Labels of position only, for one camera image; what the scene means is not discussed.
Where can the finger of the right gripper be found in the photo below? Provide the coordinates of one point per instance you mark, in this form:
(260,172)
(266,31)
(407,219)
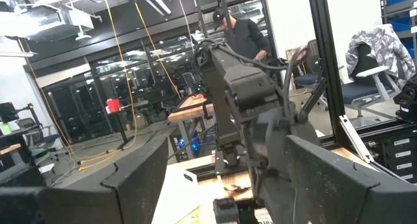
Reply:
(226,212)

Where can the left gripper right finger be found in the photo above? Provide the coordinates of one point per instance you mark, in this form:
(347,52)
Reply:
(342,201)

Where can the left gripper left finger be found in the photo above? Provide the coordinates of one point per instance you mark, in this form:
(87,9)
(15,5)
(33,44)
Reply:
(130,198)

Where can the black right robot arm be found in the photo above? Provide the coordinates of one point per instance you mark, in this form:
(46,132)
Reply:
(247,84)

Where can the white plastic bin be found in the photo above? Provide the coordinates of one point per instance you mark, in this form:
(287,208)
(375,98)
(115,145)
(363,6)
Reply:
(176,201)

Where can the black stand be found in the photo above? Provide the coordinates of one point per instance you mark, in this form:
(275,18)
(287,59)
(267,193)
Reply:
(120,129)

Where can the black drawer cabinet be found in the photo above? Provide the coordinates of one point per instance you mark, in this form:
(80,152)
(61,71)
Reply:
(400,159)

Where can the blue lit computer tower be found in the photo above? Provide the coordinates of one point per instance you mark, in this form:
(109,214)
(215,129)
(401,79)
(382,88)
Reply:
(195,147)

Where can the dark office chair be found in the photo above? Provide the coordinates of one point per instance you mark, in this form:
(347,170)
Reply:
(306,79)

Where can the red container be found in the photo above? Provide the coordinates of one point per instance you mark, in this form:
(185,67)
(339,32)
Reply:
(113,105)

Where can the wooden table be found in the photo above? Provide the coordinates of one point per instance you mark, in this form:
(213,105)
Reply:
(189,111)

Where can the black mesh office chair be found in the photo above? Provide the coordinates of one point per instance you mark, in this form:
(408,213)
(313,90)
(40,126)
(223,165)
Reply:
(42,142)

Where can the blue white office chair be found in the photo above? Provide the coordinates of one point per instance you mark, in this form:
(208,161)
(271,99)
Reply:
(358,93)

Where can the black machine housing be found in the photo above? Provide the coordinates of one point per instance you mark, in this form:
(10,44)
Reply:
(407,100)

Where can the person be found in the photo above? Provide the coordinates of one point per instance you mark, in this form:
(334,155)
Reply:
(247,38)

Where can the black computer monitor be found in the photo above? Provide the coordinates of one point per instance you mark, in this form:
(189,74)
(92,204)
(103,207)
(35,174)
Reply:
(8,111)

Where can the camouflage jacket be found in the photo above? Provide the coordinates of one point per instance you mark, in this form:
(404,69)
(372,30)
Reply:
(381,45)

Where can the white strip on frame post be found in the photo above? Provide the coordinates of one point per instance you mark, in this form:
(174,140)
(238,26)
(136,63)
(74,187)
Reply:
(355,139)

